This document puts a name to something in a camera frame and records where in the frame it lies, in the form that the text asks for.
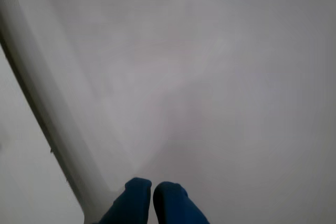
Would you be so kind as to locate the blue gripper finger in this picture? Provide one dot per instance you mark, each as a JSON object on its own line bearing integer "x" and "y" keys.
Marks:
{"x": 173, "y": 205}
{"x": 134, "y": 203}

